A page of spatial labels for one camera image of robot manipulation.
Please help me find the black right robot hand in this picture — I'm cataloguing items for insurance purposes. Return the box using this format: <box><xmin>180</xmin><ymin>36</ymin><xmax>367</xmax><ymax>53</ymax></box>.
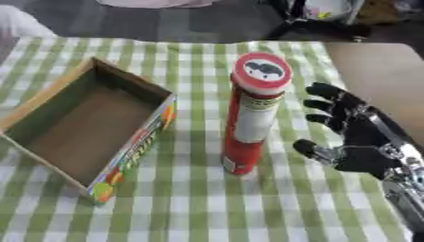
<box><xmin>291</xmin><ymin>81</ymin><xmax>417</xmax><ymax>182</ymax></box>

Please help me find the red cylindrical canister bottle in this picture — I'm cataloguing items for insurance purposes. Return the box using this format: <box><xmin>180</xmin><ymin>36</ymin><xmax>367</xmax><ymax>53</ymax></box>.
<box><xmin>220</xmin><ymin>52</ymin><xmax>293</xmax><ymax>176</ymax></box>

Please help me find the open cardboard box colourful print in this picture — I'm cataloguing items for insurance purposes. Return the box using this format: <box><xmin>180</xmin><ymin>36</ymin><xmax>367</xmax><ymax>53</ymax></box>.
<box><xmin>0</xmin><ymin>56</ymin><xmax>179</xmax><ymax>204</ymax></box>

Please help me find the black tripod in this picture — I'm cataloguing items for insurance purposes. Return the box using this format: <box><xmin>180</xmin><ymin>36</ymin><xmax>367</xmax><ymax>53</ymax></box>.
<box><xmin>263</xmin><ymin>0</ymin><xmax>375</xmax><ymax>43</ymax></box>

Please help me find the brown bag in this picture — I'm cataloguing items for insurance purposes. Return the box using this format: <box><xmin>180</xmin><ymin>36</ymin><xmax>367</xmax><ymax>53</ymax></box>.
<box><xmin>356</xmin><ymin>0</ymin><xmax>403</xmax><ymax>26</ymax></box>

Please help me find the white bag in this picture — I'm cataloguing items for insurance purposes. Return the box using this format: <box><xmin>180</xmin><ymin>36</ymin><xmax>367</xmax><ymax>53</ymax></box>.
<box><xmin>301</xmin><ymin>0</ymin><xmax>368</xmax><ymax>25</ymax></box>

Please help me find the pale pink cloth object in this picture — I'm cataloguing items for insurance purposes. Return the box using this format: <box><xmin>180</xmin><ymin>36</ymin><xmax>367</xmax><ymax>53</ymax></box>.
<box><xmin>94</xmin><ymin>0</ymin><xmax>222</xmax><ymax>9</ymax></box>

